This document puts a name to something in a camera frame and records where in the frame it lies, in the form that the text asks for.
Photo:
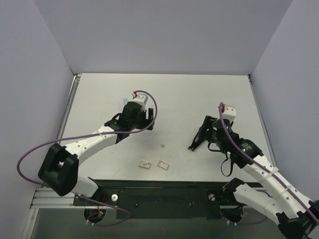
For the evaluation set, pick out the aluminium frame rail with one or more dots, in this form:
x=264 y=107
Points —
x=45 y=198

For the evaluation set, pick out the staple box with red label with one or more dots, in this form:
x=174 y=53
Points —
x=144 y=165

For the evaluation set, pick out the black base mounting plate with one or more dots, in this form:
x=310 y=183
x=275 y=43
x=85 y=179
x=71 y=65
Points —
x=169 y=199

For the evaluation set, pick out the black stapler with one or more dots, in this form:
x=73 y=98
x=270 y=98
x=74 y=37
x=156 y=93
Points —
x=197 y=140

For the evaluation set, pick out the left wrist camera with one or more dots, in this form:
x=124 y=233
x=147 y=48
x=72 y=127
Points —
x=141 y=99

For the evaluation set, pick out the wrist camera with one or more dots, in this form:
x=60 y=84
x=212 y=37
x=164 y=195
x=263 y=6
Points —
x=141 y=99
x=228 y=113

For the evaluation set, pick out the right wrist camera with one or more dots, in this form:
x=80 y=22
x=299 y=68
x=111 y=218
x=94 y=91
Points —
x=228 y=113

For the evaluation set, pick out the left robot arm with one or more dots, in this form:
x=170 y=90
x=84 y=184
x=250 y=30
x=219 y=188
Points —
x=60 y=168

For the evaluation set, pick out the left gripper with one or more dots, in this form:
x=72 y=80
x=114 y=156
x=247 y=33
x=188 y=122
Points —
x=145 y=119

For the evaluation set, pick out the light blue white stapler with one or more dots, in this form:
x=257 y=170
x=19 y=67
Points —
x=125 y=101

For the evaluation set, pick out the open clear staple box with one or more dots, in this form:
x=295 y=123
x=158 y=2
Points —
x=163 y=165

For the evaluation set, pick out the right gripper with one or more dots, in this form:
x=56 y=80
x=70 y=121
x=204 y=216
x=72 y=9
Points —
x=208 y=128

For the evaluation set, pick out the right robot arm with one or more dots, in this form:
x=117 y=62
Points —
x=295 y=214

